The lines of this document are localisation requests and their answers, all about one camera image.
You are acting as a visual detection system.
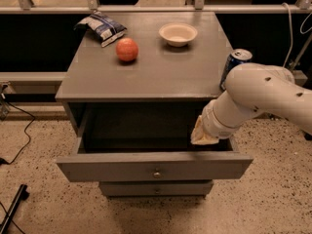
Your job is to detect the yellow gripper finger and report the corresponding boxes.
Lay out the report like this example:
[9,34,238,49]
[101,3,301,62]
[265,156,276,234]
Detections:
[190,115,219,145]

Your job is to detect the grey top drawer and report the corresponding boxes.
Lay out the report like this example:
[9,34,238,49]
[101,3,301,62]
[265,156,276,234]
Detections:
[56,105,254,183]

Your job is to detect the grey drawer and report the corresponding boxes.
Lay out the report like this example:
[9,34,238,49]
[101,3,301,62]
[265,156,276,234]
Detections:
[99,180,214,197]
[56,105,254,183]

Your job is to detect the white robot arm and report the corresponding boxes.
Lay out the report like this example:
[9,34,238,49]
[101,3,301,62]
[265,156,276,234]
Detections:
[191,62,312,145]

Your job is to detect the grey bottom drawer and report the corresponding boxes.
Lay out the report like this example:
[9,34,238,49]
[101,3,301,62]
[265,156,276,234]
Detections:
[99,180,214,197]

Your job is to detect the grey wooden drawer cabinet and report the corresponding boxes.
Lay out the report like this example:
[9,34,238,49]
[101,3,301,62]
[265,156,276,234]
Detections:
[54,11,257,199]

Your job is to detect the blue Pepsi can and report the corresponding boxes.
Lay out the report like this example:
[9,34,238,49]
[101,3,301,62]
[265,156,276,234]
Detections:
[219,49,253,91]

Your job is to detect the white paper bowl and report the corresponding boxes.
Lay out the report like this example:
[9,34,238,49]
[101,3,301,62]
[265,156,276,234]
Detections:
[159,23,198,47]

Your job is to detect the orange round fruit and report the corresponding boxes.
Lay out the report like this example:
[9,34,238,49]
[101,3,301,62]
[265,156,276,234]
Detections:
[115,38,138,61]

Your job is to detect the blue white chip bag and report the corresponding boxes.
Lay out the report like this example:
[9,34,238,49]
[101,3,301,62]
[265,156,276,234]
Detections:
[74,11,127,48]

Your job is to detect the black bar on floor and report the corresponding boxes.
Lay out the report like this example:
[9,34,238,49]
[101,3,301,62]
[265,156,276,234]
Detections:
[0,184,29,234]

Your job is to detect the white cable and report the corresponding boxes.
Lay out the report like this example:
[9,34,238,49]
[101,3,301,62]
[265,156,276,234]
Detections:
[281,2,312,68]

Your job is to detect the black floor cable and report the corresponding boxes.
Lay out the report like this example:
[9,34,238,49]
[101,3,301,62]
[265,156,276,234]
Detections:
[0,93,36,166]

